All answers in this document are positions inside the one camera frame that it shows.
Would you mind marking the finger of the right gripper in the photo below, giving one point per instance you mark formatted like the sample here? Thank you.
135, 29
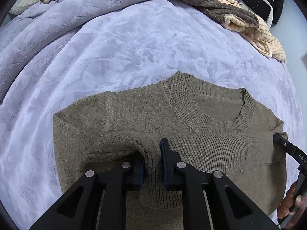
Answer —
284, 144

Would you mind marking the black and white bag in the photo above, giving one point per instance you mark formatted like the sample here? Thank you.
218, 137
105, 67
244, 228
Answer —
262, 8

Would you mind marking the lavender plush bed blanket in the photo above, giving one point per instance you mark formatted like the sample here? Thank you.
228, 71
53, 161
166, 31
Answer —
53, 55

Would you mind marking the cream striped ribbed garment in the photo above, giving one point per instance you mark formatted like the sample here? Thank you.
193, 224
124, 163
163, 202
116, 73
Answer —
259, 36

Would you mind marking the person's right hand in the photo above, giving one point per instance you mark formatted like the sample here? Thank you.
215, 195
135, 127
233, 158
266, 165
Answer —
283, 209

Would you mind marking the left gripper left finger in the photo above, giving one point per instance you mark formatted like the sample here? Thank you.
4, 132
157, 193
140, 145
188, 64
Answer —
96, 200

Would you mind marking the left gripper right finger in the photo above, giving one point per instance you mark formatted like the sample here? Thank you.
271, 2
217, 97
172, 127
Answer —
210, 200

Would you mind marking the olive brown knit sweater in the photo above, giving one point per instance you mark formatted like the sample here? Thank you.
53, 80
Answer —
211, 127

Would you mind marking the dark brown fleece garment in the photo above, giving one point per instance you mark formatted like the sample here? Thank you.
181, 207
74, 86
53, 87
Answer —
218, 11

